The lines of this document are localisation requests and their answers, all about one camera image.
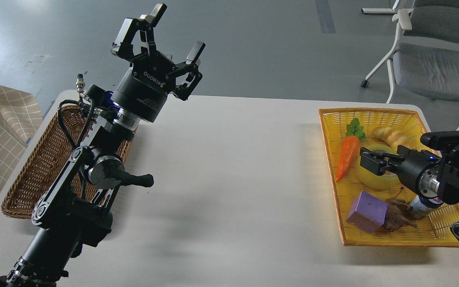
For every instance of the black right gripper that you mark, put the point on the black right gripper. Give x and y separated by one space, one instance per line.
416 170

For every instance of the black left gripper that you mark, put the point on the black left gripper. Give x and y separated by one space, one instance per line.
146 89

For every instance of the yellow tape roll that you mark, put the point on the yellow tape roll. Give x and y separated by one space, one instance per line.
371 180

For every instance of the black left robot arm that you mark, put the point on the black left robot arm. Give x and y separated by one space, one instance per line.
75 209

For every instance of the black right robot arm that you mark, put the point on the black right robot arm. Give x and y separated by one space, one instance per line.
448 189

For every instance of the toy bread croissant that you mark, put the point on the toy bread croissant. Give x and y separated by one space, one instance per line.
393 137

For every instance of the orange toy carrot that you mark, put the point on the orange toy carrot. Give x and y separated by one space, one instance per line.
353 137

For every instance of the purple foam block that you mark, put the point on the purple foam block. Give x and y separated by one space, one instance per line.
367 212

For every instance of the brown toy ginger root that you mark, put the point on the brown toy ginger root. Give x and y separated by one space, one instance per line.
394 218

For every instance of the small black-lidded jar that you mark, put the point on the small black-lidded jar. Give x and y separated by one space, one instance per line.
420 207

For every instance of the yellow plastic basket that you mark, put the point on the yellow plastic basket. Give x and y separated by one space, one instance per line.
432 230

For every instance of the grey office chair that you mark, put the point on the grey office chair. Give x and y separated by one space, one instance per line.
432 72

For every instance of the brown wicker basket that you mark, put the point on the brown wicker basket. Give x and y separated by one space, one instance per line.
45 163

